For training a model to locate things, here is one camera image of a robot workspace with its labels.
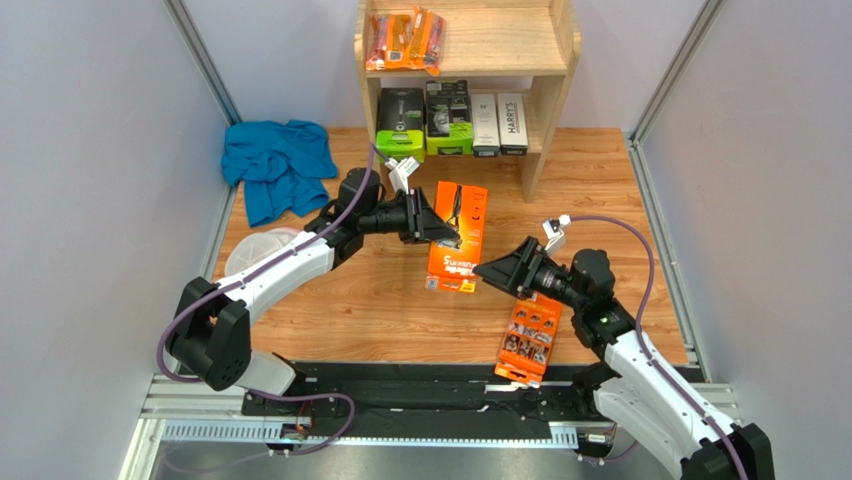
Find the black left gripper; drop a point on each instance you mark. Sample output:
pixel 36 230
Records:
pixel 422 223

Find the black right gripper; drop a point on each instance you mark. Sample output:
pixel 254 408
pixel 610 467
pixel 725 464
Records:
pixel 525 267

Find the orange Gillette Fusion5 razor box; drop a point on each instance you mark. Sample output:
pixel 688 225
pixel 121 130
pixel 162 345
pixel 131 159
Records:
pixel 451 261

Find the orange Gillette cartridge box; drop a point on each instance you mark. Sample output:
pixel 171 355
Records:
pixel 527 344

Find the tall white razor box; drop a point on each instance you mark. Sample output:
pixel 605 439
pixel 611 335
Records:
pixel 486 140

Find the white Harry's razor box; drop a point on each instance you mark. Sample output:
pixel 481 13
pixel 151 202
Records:
pixel 512 124

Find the long orange Bic razor bag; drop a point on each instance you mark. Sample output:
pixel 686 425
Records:
pixel 390 40

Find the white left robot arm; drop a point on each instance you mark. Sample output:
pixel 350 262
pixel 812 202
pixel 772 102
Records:
pixel 211 331

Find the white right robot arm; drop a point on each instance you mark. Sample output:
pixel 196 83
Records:
pixel 631 384

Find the wooden two-tier shelf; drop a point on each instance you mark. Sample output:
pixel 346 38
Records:
pixel 526 47

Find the green black razor box left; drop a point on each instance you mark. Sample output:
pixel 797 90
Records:
pixel 400 124

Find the green black razor box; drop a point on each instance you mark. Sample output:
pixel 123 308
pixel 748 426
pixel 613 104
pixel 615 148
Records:
pixel 448 129
pixel 400 124

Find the green black razor box right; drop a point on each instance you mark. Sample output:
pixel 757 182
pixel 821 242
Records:
pixel 448 129

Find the blue crumpled cloth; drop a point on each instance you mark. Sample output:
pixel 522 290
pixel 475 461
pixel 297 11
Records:
pixel 280 166

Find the white round mesh lid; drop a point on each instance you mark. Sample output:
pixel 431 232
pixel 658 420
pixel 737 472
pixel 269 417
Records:
pixel 256 247

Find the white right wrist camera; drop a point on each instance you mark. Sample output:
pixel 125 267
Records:
pixel 554 229

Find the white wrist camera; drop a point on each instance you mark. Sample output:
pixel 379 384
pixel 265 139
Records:
pixel 399 172
pixel 554 229

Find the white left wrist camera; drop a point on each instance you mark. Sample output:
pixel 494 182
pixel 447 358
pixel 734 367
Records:
pixel 399 172

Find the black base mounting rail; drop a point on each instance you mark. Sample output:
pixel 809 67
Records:
pixel 423 404

